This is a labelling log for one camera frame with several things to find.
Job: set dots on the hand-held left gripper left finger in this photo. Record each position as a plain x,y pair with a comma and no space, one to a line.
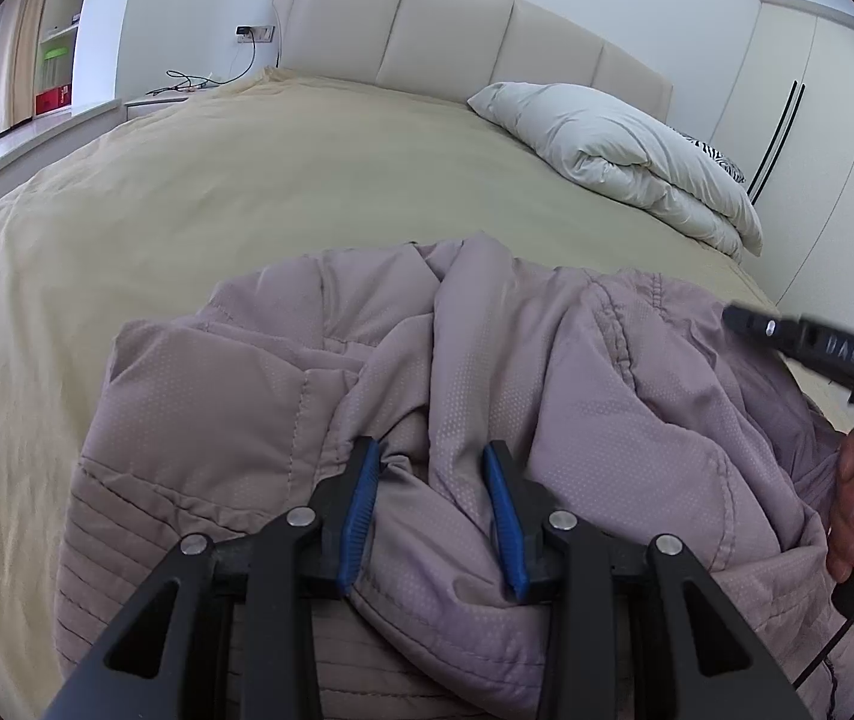
358,517

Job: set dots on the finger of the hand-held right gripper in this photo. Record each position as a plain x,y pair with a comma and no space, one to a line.
809,341

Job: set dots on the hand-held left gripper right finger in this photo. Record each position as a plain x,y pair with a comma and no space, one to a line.
505,525

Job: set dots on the mauve hooded puffer coat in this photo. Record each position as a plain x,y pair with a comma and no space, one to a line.
547,390

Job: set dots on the zebra print pillow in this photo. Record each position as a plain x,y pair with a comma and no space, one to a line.
719,161

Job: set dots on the white wardrobe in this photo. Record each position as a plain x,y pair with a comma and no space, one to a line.
824,127

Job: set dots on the folded white duvet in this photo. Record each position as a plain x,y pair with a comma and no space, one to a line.
622,150

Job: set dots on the bed with beige sheet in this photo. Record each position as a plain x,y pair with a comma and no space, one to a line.
247,202

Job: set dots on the white nightstand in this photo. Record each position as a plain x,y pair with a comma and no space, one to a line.
156,101

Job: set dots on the cream padded headboard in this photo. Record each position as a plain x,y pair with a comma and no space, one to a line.
457,37

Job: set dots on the white window ledge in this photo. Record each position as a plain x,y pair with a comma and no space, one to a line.
36,142

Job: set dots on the red box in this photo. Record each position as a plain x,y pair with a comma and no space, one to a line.
51,100

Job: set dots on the green box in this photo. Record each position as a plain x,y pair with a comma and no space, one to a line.
54,52

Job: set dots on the beige curtain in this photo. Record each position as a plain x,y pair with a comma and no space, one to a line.
25,52

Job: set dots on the wall socket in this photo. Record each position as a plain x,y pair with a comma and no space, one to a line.
255,33

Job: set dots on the white wall shelf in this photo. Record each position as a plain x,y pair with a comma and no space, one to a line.
66,15

